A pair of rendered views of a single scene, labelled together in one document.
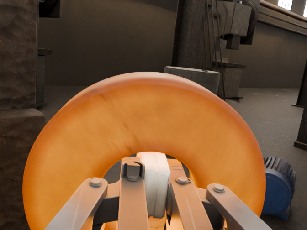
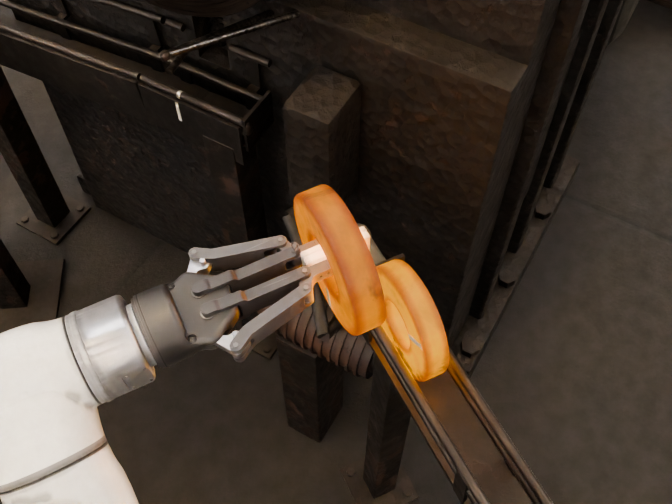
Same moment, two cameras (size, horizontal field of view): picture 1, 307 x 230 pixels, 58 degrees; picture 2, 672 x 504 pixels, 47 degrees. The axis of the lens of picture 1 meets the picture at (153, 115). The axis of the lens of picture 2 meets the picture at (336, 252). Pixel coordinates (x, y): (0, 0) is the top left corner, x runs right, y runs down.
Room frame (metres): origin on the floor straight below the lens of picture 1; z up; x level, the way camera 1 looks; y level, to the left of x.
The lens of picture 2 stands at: (0.03, -0.41, 1.56)
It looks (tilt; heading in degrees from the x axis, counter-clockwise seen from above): 56 degrees down; 71
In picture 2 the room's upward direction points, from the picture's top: straight up
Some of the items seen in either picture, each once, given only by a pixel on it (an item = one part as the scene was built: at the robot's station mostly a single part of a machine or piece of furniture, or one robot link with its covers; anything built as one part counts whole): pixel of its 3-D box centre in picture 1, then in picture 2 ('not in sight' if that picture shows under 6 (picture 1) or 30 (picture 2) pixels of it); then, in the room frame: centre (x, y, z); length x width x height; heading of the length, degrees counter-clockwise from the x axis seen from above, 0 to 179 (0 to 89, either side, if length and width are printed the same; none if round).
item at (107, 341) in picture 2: not in sight; (115, 346); (-0.06, -0.03, 0.91); 0.09 x 0.06 x 0.09; 96
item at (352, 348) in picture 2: not in sight; (331, 370); (0.22, 0.17, 0.27); 0.22 x 0.13 x 0.53; 131
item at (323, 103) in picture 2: not in sight; (324, 147); (0.27, 0.34, 0.68); 0.11 x 0.08 x 0.24; 41
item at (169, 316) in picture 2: not in sight; (188, 315); (0.02, -0.02, 0.92); 0.09 x 0.08 x 0.07; 6
